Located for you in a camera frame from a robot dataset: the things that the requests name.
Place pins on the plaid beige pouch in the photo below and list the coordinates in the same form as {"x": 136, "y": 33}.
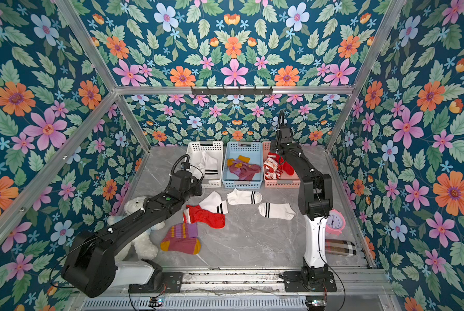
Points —
{"x": 340, "y": 247}

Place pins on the purple striped sock bottom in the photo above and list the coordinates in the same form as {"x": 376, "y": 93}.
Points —
{"x": 255, "y": 169}

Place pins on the light blue plastic basket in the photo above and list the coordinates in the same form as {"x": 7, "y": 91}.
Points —
{"x": 252, "y": 150}

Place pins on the white sock black stripes left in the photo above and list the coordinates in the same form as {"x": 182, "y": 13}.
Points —
{"x": 215, "y": 204}

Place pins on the white crew sock black stripes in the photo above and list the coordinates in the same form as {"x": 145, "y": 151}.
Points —
{"x": 208, "y": 165}

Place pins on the purple striped sock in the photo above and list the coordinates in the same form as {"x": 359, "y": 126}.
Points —
{"x": 238, "y": 161}
{"x": 182, "y": 238}
{"x": 255, "y": 169}

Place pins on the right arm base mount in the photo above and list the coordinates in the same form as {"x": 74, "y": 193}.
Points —
{"x": 309, "y": 280}

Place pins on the black hook rail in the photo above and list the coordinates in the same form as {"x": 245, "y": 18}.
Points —
{"x": 225, "y": 91}

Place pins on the red white striped santa sock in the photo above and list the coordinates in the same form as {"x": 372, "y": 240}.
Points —
{"x": 271, "y": 167}

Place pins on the pink plastic basket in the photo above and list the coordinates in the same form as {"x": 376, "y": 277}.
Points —
{"x": 285, "y": 181}

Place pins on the white teddy bear blue sweater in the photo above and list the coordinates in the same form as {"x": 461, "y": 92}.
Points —
{"x": 142, "y": 245}

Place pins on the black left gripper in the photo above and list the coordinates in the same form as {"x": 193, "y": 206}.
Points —
{"x": 198, "y": 187}

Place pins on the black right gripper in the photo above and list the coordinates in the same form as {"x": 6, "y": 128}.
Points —
{"x": 280, "y": 132}

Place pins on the white plastic basket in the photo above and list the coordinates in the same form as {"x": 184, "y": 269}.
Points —
{"x": 216, "y": 150}

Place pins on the plain red sock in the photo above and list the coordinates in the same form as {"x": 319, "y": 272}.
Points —
{"x": 283, "y": 167}

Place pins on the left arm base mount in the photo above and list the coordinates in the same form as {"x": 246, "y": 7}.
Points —
{"x": 160, "y": 283}

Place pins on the pink alarm clock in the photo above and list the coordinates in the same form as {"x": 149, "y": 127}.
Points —
{"x": 336, "y": 223}

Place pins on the white sock far right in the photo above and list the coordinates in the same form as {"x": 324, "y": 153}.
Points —
{"x": 272, "y": 210}

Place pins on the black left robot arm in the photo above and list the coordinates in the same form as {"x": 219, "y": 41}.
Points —
{"x": 90, "y": 265}

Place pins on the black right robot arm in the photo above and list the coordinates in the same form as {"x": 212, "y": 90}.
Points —
{"x": 315, "y": 197}

